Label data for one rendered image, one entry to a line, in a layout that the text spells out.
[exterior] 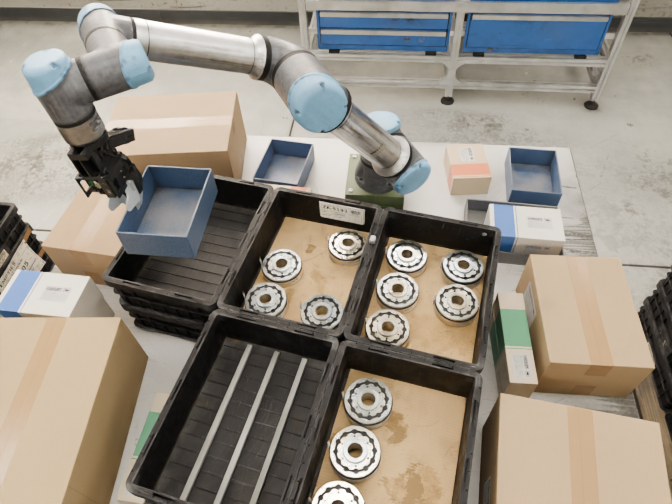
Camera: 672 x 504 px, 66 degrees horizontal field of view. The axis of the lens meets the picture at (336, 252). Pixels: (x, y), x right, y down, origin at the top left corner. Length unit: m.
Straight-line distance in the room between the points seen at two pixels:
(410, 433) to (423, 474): 0.08
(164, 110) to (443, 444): 1.31
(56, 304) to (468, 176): 1.20
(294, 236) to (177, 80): 2.40
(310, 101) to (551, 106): 2.45
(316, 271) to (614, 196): 1.93
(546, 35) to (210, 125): 2.01
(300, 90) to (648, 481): 0.99
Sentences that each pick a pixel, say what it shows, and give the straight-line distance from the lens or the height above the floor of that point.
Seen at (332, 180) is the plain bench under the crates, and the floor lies 0.70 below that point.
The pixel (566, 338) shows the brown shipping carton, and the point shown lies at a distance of 1.29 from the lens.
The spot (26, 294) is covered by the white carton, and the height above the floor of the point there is 0.88.
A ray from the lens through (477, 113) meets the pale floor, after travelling 3.25.
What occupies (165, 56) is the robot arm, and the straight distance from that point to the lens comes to 1.13.
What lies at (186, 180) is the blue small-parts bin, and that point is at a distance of 1.25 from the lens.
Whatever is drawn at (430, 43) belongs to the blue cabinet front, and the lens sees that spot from 3.11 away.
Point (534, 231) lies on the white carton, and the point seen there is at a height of 0.79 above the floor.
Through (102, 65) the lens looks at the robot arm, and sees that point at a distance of 0.99.
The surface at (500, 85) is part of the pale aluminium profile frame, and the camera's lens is 3.26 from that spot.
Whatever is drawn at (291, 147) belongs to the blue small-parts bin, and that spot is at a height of 0.74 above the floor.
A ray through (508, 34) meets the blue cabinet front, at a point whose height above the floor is 0.43.
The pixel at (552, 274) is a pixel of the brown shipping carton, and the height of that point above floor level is 0.86.
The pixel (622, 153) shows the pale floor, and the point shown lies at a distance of 3.22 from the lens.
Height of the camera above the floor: 1.92
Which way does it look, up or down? 52 degrees down
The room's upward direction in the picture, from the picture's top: 4 degrees counter-clockwise
